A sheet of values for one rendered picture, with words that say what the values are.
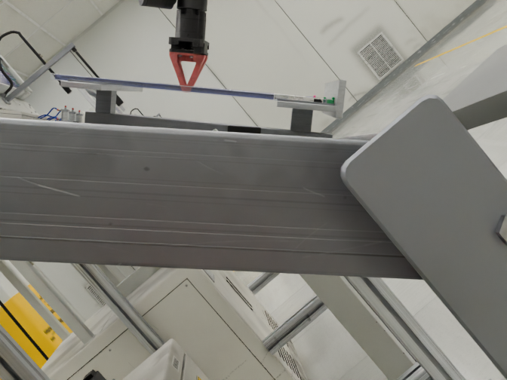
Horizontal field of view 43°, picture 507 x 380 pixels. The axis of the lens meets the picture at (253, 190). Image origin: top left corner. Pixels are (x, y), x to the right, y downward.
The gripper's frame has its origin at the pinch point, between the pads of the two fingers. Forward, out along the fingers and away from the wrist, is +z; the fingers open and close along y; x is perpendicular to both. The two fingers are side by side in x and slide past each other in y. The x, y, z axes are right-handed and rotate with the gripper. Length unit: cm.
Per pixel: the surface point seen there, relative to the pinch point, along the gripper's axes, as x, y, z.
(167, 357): 6, 42, 36
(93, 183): 11, 99, 3
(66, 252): 10, 99, 6
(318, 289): 29.0, 2.6, 37.2
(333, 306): 32, 3, 40
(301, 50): 38, -728, -48
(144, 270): -20, -72, 60
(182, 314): -3, -40, 61
